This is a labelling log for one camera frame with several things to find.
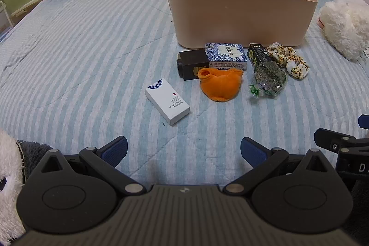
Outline white cardboard box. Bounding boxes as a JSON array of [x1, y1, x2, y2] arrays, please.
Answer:
[[145, 78, 191, 126]]

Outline black box with gold print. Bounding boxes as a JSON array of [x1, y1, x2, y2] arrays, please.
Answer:
[[176, 49, 209, 81]]

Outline blue striped bed cover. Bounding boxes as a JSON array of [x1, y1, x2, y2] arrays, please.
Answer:
[[0, 0, 369, 186]]

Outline small black box yellow star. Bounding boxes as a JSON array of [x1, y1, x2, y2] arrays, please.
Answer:
[[248, 43, 273, 67]]

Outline floral yellow white scrunchie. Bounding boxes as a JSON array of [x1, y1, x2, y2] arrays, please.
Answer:
[[266, 42, 311, 79]]

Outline white metal rack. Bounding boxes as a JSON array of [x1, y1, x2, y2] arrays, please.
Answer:
[[0, 0, 14, 35]]

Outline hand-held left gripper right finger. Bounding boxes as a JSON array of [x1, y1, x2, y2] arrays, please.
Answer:
[[223, 136, 342, 196]]

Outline black white plush toy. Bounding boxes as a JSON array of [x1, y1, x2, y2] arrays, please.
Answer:
[[0, 128, 53, 244]]

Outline blue white patterned box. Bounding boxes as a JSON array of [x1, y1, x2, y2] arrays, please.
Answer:
[[205, 43, 248, 71]]

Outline clear bag of dried herbs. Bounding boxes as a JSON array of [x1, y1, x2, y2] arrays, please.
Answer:
[[248, 61, 288, 97]]

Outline beige plastic storage bin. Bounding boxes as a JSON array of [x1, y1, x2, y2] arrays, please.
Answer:
[[165, 0, 318, 50]]

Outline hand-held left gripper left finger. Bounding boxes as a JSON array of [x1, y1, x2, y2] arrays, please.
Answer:
[[27, 136, 147, 197]]

